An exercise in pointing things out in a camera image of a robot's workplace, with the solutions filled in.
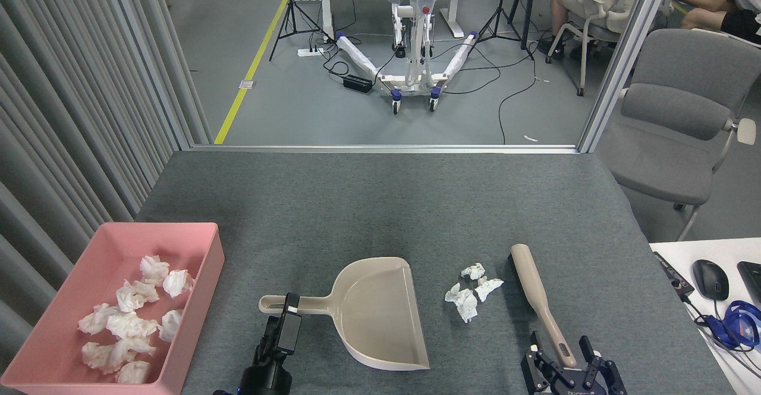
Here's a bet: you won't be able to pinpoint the large pinkish crumpled tissue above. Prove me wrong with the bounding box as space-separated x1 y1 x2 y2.
81 337 156 375

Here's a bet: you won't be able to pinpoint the white office chair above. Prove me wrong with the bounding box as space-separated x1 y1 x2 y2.
546 0 649 97

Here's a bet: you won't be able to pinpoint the large white tissue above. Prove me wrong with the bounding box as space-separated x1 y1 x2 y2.
445 283 479 324

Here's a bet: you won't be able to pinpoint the black tripod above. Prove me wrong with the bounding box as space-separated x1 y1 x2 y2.
269 0 334 61
470 0 539 61

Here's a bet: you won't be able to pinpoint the silver frame rail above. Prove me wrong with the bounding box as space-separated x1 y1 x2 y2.
190 144 580 155

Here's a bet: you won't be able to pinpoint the beige brush black bristles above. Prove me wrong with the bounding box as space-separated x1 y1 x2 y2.
508 244 577 369

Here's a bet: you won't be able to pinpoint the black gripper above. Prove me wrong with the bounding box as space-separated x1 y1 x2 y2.
238 292 303 395
522 331 628 395

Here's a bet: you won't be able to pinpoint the grey office chair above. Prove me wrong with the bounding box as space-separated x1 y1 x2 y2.
596 29 761 242

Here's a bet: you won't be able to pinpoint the grey ribbed side panel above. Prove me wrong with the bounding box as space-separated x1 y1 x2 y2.
0 0 212 372

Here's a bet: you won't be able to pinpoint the black desk cable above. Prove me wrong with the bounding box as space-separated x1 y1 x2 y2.
681 294 761 378

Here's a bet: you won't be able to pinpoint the pink plastic bin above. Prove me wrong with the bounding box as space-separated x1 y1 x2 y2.
0 222 225 395

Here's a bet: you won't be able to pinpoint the beige plastic dustpan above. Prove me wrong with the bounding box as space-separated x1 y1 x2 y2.
259 257 430 372

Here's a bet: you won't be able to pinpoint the white side table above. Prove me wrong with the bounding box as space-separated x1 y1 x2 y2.
649 237 761 395

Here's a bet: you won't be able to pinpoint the silver frame post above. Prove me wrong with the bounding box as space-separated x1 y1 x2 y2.
578 0 678 153

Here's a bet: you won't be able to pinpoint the black floor cable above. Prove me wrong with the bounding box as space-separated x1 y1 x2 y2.
496 44 539 145

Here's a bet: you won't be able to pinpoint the black controller box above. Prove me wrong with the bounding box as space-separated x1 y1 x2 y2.
653 251 695 298

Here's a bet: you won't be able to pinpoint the black computer mouse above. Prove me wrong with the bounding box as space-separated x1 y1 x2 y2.
692 259 729 301

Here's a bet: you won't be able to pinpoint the white stand on wheels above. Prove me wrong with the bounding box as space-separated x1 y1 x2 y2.
336 0 479 115

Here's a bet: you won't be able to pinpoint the blue coiled strap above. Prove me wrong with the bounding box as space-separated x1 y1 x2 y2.
705 300 761 351

